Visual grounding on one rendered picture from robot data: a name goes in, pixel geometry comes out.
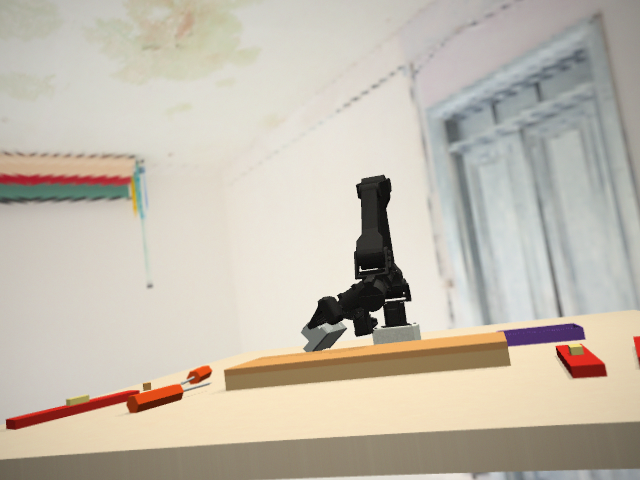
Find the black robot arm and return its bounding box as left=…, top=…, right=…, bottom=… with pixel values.
left=347, top=175, right=412, bottom=337

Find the red flat block with small yellow cube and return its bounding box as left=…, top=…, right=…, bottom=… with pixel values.
left=556, top=344, right=608, bottom=378
left=6, top=390, right=140, bottom=430
left=633, top=336, right=640, bottom=363

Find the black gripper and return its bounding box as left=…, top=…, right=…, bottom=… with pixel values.
left=307, top=282, right=361, bottom=330

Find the orange flat panel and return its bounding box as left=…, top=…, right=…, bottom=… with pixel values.
left=224, top=331, right=511, bottom=392

